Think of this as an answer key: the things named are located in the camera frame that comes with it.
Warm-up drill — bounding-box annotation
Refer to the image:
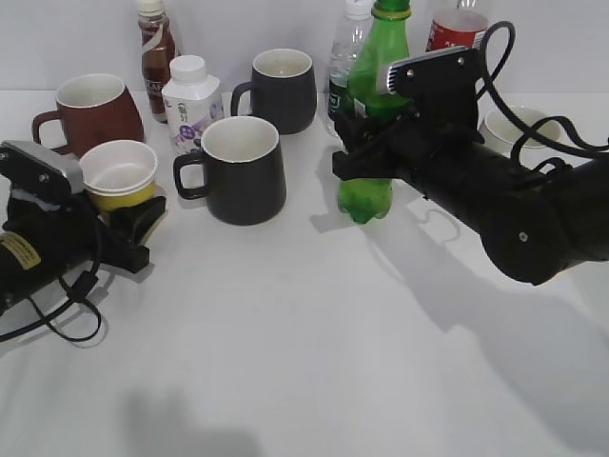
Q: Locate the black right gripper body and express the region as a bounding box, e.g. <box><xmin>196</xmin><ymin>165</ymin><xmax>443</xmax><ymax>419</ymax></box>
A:
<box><xmin>332</xmin><ymin>116</ymin><xmax>484</xmax><ymax>200</ymax></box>

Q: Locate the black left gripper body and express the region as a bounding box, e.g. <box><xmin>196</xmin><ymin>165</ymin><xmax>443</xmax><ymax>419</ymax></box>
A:
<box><xmin>3</xmin><ymin>188</ymin><xmax>149</xmax><ymax>273</ymax></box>

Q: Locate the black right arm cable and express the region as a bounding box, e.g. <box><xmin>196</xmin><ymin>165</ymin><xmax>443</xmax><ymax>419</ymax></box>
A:
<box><xmin>475</xmin><ymin>20</ymin><xmax>609</xmax><ymax>191</ymax></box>

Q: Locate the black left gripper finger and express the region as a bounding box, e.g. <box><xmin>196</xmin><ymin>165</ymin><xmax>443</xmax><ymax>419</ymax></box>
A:
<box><xmin>109</xmin><ymin>196</ymin><xmax>167</xmax><ymax>246</ymax></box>

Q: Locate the white ceramic mug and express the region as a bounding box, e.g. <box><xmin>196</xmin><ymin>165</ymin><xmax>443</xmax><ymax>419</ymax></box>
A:
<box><xmin>479</xmin><ymin>106</ymin><xmax>562</xmax><ymax>156</ymax></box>

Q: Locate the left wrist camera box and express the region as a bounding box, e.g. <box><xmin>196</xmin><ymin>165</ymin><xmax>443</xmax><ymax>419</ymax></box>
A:
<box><xmin>1</xmin><ymin>140</ymin><xmax>85</xmax><ymax>204</ymax></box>

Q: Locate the white milk carton bottle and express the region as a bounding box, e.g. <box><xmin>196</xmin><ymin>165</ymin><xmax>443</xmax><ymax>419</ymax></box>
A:
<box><xmin>162</xmin><ymin>55</ymin><xmax>225</xmax><ymax>153</ymax></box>

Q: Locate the yellow paper cup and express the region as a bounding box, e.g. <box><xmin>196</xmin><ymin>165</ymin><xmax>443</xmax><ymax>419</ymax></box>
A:
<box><xmin>79</xmin><ymin>140</ymin><xmax>159</xmax><ymax>213</ymax></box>

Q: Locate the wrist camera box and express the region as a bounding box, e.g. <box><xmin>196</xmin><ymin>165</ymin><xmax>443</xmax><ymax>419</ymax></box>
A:
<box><xmin>1</xmin><ymin>140</ymin><xmax>85</xmax><ymax>204</ymax></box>
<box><xmin>375</xmin><ymin>46</ymin><xmax>481</xmax><ymax>129</ymax></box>

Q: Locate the dark cola bottle red label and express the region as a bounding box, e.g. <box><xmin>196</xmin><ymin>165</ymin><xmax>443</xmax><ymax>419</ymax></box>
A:
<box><xmin>425</xmin><ymin>0</ymin><xmax>493</xmax><ymax>51</ymax></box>

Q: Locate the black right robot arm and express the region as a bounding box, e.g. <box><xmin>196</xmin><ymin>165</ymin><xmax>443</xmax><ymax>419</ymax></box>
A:
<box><xmin>332</xmin><ymin>114</ymin><xmax>608</xmax><ymax>285</ymax></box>

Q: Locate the dark grey mug front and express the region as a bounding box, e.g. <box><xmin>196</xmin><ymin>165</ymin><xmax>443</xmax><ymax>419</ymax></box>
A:
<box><xmin>172</xmin><ymin>116</ymin><xmax>286</xmax><ymax>226</ymax></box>

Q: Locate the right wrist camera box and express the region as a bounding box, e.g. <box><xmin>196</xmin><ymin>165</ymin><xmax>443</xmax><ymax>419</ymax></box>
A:
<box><xmin>375</xmin><ymin>46</ymin><xmax>481</xmax><ymax>129</ymax></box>

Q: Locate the brown ceramic mug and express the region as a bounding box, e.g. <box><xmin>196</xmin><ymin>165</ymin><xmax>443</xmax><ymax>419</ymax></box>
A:
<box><xmin>31</xmin><ymin>73</ymin><xmax>145</xmax><ymax>158</ymax></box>

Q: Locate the green plastic soda bottle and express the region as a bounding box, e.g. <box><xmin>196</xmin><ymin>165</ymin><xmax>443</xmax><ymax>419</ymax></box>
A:
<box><xmin>338</xmin><ymin>0</ymin><xmax>411</xmax><ymax>225</ymax></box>

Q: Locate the dark grey mug rear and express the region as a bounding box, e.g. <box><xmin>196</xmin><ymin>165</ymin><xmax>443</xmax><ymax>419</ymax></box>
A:
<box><xmin>230</xmin><ymin>49</ymin><xmax>317</xmax><ymax>135</ymax></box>

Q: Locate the clear water bottle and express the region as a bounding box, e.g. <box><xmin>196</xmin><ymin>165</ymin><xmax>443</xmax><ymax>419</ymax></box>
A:
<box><xmin>326</xmin><ymin>1</ymin><xmax>373</xmax><ymax>137</ymax></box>

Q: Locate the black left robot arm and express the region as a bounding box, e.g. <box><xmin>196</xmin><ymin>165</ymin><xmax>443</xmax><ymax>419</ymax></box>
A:
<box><xmin>1</xmin><ymin>189</ymin><xmax>167</xmax><ymax>311</ymax></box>

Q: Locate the dark grey mug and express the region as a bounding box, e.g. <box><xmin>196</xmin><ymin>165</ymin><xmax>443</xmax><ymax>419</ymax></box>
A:
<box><xmin>172</xmin><ymin>116</ymin><xmax>286</xmax><ymax>226</ymax></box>
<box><xmin>230</xmin><ymin>49</ymin><xmax>317</xmax><ymax>135</ymax></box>

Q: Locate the brown coffee drink bottle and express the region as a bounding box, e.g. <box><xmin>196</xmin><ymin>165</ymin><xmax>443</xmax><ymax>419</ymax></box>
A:
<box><xmin>136</xmin><ymin>0</ymin><xmax>179</xmax><ymax>124</ymax></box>

